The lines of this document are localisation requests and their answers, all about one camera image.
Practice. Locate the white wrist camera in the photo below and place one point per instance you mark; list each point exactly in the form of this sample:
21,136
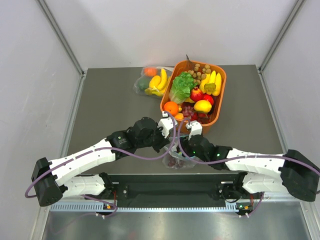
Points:
195,128
167,123

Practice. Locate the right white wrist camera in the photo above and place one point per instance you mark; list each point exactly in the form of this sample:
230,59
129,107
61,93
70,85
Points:
195,128

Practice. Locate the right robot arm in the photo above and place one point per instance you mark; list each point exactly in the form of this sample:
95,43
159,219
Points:
289,173

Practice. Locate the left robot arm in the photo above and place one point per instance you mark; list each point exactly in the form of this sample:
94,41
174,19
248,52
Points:
56,179

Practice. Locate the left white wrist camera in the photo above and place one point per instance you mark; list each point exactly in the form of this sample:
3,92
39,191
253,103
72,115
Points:
167,123

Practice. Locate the clear zip bag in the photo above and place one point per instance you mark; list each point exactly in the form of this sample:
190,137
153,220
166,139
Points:
174,151
169,71

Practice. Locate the fake red pepper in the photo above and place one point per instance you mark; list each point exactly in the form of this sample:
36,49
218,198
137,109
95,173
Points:
208,98

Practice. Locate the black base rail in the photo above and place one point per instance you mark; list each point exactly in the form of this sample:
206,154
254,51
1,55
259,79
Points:
174,190

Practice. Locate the fake banana bunch in bin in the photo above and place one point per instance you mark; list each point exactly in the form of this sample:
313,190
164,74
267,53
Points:
212,84

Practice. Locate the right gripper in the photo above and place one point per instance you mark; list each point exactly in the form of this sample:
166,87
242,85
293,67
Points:
184,144

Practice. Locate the fake purple grapes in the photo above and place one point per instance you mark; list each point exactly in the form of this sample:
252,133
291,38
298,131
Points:
189,112

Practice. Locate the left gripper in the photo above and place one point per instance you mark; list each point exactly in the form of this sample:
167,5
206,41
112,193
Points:
163,141

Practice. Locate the fake green avocado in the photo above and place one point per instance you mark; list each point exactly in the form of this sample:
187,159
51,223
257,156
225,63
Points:
143,83

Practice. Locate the fake strawberries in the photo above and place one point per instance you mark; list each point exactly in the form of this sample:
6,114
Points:
203,118

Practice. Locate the clear zip top bag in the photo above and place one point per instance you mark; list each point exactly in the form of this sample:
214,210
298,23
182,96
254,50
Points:
174,151

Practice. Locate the fake brown longan bunch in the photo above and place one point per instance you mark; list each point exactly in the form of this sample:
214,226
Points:
196,70

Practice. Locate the fake yellow lemon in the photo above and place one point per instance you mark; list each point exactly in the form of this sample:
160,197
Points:
202,106

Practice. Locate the fake orange tangerine in bag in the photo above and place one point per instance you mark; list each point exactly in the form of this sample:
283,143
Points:
150,71

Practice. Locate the fake green lettuce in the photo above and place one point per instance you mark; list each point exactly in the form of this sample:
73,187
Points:
181,87

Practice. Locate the fake banana bunch in bag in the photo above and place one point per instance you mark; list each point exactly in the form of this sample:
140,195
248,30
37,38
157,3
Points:
158,83

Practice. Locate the fake red apple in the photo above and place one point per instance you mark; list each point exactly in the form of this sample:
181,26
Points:
196,94

